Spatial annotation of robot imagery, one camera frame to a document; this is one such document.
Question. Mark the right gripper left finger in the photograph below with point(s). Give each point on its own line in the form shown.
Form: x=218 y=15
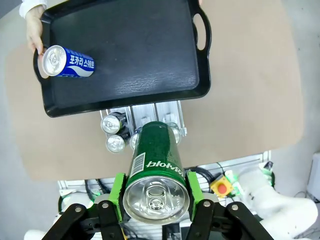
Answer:
x=82 y=222

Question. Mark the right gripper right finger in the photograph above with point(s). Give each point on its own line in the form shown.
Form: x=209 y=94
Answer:
x=225 y=222

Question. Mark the blue Pocari Sweat can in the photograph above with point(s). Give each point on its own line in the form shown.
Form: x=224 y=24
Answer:
x=133 y=141
x=77 y=66

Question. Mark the black serving tray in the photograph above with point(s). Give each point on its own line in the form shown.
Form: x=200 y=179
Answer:
x=125 y=50

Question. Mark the person's right forearm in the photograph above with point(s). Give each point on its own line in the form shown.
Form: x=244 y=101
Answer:
x=30 y=6

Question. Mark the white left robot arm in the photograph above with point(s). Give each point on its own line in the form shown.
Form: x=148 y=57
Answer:
x=35 y=235

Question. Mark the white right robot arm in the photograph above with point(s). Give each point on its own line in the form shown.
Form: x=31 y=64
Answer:
x=275 y=207

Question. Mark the person's right hand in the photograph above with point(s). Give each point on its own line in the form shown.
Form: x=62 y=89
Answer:
x=35 y=27

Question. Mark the yellow emergency stop box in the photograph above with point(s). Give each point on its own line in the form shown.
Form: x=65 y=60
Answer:
x=222 y=187

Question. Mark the black Pepsi can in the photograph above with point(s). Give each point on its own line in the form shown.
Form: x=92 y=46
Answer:
x=110 y=123
x=115 y=143

